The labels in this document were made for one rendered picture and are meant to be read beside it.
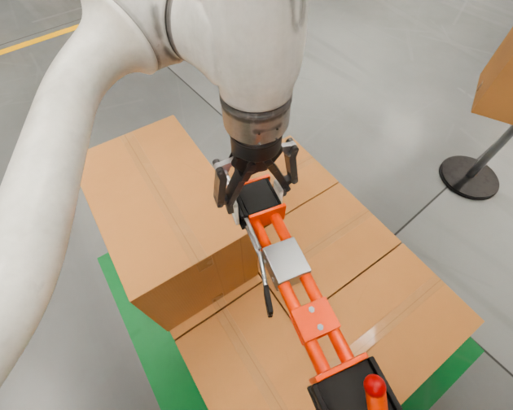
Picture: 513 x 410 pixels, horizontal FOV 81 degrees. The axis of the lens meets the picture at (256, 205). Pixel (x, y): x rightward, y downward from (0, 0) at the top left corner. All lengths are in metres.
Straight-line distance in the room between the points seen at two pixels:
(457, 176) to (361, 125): 0.80
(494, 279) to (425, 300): 0.97
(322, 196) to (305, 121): 1.27
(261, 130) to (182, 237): 0.59
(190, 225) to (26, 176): 0.65
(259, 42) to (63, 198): 0.22
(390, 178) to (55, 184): 2.25
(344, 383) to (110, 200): 0.83
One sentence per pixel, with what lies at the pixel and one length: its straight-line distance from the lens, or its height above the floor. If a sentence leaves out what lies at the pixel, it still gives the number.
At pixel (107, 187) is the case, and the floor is 0.94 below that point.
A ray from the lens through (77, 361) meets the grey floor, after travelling 1.96.
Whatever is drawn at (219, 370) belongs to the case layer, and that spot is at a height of 0.54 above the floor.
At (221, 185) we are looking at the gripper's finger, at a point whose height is 1.35.
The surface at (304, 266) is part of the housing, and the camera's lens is 0.52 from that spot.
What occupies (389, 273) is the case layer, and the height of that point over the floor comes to 0.54.
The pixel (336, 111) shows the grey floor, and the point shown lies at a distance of 2.80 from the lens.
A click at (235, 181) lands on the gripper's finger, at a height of 1.34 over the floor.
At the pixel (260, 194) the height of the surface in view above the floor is 1.26.
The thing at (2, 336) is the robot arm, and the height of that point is 1.50.
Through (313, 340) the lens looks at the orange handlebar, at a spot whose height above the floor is 1.25.
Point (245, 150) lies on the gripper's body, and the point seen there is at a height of 1.43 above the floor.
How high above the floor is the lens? 1.73
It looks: 57 degrees down
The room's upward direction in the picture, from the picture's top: straight up
